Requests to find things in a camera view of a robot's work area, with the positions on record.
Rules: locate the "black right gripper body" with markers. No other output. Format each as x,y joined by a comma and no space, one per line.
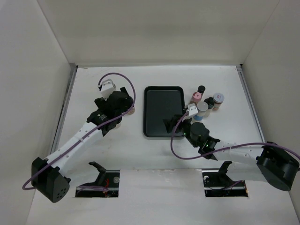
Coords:
186,126

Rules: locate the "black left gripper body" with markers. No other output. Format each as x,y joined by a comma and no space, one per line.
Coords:
101,102

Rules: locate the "tall blue-band silver-lid bottle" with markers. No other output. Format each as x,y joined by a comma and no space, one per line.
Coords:
202,108

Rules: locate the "black-cap brown spice bottle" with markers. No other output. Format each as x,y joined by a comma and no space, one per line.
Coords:
210,102

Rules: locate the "pink-lid spice bottle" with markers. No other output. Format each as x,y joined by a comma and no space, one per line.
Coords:
196,98

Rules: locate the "red-label wide jar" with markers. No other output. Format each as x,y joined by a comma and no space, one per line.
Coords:
218,99

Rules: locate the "small dark pepper bottle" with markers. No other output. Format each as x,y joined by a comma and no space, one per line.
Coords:
201,89

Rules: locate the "yellow-lid cream bottle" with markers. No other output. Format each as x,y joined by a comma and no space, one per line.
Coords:
131,111

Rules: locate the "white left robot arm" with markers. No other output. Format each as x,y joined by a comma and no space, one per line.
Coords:
49,175

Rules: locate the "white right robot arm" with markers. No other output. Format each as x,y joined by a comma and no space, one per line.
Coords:
256,161

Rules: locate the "black rectangular tray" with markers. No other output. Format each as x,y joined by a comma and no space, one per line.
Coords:
161,103

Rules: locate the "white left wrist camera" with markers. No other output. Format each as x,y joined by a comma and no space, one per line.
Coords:
106,88

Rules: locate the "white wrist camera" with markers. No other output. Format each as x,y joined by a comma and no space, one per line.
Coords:
192,110
106,88

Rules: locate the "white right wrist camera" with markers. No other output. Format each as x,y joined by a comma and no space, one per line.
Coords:
192,110

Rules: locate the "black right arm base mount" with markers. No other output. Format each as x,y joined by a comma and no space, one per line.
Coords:
217,184

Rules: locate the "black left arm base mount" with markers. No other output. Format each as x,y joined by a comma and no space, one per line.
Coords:
106,185

